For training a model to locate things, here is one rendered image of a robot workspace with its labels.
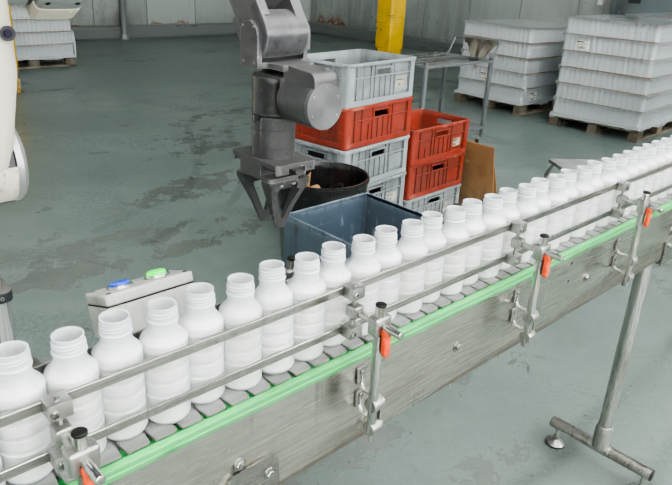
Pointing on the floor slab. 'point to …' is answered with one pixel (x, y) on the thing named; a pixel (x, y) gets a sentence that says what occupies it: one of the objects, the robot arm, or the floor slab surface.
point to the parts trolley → (445, 79)
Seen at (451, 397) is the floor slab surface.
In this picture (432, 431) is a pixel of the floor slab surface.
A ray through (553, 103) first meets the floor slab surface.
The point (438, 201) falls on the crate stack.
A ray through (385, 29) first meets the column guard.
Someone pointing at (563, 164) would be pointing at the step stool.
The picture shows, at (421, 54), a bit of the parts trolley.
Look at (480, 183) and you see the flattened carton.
